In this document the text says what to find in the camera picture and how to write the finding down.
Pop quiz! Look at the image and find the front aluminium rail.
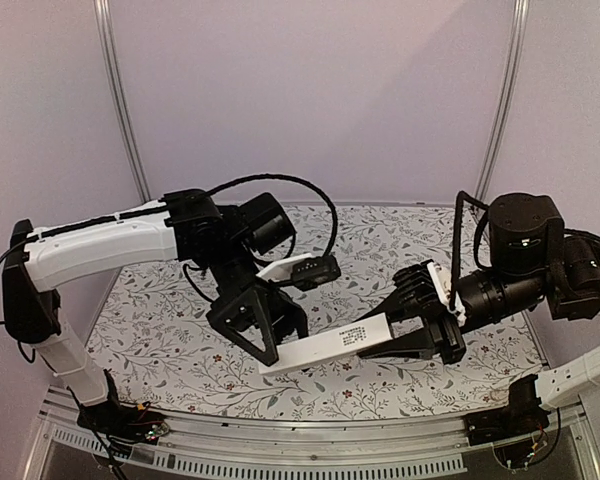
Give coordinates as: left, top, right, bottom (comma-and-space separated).
23, 387, 600, 479

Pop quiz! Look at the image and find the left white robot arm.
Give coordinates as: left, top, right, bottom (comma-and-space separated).
0, 189, 340, 434

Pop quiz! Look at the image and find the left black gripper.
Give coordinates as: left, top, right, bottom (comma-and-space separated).
207, 239, 314, 372

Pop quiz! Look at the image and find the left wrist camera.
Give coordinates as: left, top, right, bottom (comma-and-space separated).
257, 254, 341, 292

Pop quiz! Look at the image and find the floral table mat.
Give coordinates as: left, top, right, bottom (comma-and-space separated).
87, 206, 543, 421

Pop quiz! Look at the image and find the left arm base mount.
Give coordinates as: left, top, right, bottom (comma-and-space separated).
77, 401, 170, 444

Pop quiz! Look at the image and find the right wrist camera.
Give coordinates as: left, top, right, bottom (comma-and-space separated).
393, 260, 467, 326

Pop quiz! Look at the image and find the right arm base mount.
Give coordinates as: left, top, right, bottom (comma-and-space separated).
462, 404, 549, 446

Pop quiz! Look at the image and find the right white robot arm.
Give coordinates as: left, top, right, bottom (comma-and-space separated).
358, 191, 600, 364

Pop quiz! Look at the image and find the aluminium frame post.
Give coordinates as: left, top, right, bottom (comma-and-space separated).
93, 0, 151, 202
474, 0, 530, 202

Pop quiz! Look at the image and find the left aluminium frame post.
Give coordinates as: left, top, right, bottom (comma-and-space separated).
93, 0, 151, 202

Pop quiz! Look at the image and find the right aluminium frame post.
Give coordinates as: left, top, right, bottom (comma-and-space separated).
474, 0, 530, 202

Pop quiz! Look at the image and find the white remote control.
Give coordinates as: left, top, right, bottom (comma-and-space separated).
259, 314, 393, 376

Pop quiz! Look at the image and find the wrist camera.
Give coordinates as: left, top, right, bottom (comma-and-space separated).
257, 254, 341, 292
393, 260, 467, 326

